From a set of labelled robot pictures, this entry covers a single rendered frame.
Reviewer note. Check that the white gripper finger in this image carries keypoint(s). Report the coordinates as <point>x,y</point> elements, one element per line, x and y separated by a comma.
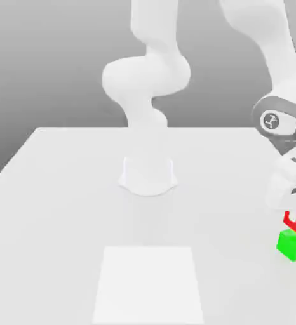
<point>294,215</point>

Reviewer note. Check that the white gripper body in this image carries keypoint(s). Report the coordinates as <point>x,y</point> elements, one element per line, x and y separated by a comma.
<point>280,195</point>

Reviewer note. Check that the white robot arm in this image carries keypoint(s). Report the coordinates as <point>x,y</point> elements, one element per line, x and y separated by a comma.
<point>148,76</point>

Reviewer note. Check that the small green cube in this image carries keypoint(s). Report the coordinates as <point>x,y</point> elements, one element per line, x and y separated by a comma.
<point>293,245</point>

